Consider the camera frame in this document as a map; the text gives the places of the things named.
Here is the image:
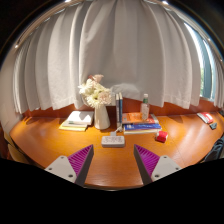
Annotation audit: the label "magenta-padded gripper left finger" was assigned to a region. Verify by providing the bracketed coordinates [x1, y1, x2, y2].
[45, 144, 95, 188]

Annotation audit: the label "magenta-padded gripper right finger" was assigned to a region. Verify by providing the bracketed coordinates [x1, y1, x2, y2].
[133, 144, 183, 186]

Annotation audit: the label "red and white charger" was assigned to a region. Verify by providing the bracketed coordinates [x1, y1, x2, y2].
[155, 130, 169, 144]

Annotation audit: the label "white yellow-edged book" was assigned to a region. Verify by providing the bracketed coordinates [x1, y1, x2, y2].
[123, 128, 163, 135]

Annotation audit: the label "yellow book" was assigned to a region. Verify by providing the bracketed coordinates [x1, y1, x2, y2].
[58, 120, 88, 132]

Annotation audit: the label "blue flat book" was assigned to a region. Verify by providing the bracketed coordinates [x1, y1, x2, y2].
[123, 123, 163, 131]

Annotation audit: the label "red book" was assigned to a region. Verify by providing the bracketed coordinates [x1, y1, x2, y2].
[142, 113, 160, 125]

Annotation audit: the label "black bag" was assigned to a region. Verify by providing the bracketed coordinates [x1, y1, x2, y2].
[204, 134, 224, 163]

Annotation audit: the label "white power strip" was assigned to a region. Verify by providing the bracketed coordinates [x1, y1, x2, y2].
[100, 134, 126, 148]

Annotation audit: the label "clear bottle with green label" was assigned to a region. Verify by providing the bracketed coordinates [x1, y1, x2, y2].
[140, 93, 151, 122]

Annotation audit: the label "orange book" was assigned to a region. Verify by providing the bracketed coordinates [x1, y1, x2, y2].
[121, 112, 144, 125]

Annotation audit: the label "red and white flat pack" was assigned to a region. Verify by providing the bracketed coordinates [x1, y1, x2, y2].
[196, 111, 214, 125]

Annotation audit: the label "blue upright book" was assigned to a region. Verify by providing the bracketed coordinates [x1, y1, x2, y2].
[118, 92, 124, 124]

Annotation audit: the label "white and pink flowers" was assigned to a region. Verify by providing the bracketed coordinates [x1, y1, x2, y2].
[78, 73, 113, 109]

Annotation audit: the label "white curtain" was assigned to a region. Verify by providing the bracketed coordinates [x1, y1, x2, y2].
[0, 0, 203, 118]
[213, 56, 224, 109]

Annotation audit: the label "white power strip cable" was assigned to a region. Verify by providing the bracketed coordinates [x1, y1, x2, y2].
[109, 125, 123, 137]

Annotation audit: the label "window with teal frame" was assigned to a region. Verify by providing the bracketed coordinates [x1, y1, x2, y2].
[184, 23, 216, 101]

